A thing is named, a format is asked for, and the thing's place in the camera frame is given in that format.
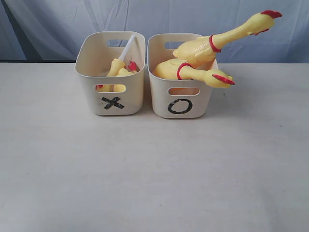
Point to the cream bin with X mark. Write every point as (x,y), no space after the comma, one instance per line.
(94,62)

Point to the whole yellow rubber chicken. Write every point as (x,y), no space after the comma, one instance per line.
(204,49)
(177,69)

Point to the headless yellow rubber chicken body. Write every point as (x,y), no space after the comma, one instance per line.
(132,69)

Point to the detached yellow rubber chicken head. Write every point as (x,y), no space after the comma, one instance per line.
(116,66)

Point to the cream bin with O mark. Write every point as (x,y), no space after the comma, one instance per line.
(174,98)

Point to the small white squeaker tube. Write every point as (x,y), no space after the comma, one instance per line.
(127,47)

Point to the blue-white backdrop curtain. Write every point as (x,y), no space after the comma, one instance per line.
(37,30)

